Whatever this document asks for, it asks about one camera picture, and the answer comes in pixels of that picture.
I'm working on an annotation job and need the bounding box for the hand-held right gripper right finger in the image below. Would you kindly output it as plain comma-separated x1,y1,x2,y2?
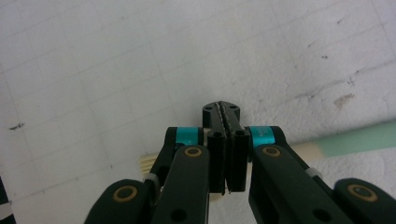
221,100,285,194

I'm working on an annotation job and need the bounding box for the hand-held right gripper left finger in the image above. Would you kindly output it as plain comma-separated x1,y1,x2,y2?
166,100,227,196

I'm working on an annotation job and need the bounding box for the white grid mat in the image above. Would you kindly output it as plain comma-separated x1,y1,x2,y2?
0,0,396,224

